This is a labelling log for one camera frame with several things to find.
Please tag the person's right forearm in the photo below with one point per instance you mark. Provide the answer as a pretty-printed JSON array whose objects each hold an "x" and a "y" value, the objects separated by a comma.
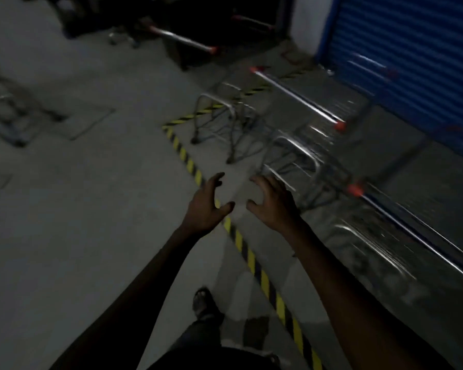
[{"x": 351, "y": 304}]

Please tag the person's dark sandal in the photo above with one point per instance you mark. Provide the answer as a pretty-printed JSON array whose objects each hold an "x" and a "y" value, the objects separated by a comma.
[{"x": 205, "y": 302}]

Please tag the person's right thumb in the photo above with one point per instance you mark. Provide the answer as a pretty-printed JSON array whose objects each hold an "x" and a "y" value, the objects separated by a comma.
[{"x": 254, "y": 208}]

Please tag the person's left thumb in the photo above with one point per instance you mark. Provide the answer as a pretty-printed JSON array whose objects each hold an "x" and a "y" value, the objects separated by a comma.
[{"x": 224, "y": 210}]

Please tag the person's dark trousers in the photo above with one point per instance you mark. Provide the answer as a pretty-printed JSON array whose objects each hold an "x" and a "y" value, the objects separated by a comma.
[{"x": 208, "y": 350}]

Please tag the person's left hand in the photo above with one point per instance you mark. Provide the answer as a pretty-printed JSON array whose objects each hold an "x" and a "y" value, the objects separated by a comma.
[{"x": 202, "y": 211}]

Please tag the person's left forearm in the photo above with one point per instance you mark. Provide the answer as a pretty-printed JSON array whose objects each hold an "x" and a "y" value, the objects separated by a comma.
[{"x": 139, "y": 300}]

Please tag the blue roller shutter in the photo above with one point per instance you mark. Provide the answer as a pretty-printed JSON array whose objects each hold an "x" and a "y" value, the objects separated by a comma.
[{"x": 409, "y": 53}]

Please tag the person's right hand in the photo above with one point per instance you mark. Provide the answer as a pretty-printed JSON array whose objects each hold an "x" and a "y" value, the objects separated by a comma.
[{"x": 276, "y": 211}]

